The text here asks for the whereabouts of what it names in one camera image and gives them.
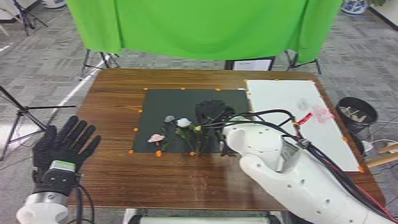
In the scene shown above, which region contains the white flower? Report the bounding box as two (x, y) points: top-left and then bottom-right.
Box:
(174, 117), (197, 152)

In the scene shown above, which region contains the black tripod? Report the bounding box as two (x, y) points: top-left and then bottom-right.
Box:
(0, 85), (78, 162)

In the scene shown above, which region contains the blue and white vase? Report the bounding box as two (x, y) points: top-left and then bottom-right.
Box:
(339, 0), (371, 16)

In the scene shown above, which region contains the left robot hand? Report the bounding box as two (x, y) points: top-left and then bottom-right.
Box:
(30, 115), (102, 175)

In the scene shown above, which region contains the yellow flower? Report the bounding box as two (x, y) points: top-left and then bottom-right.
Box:
(191, 124), (207, 153)

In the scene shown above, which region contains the dark mat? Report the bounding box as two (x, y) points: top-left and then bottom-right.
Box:
(131, 88), (254, 155)

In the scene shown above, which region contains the pale grey bar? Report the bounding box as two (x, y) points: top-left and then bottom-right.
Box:
(126, 214), (284, 224)

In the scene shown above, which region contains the blue flower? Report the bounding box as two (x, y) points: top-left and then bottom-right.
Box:
(161, 114), (177, 134)

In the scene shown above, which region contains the black cable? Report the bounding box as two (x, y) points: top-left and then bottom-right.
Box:
(206, 108), (300, 134)

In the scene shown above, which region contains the framed sign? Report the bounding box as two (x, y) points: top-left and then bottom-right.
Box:
(223, 56), (277, 72)

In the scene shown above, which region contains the pale pink flower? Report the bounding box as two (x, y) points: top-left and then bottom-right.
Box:
(145, 133), (170, 152)

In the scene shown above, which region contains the black waste bin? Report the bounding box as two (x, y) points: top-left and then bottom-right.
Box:
(333, 96), (380, 135)

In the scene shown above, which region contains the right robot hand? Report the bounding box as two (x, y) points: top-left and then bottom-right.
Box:
(193, 99), (238, 127)

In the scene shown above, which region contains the white sheet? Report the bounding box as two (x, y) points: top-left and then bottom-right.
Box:
(243, 79), (364, 173)

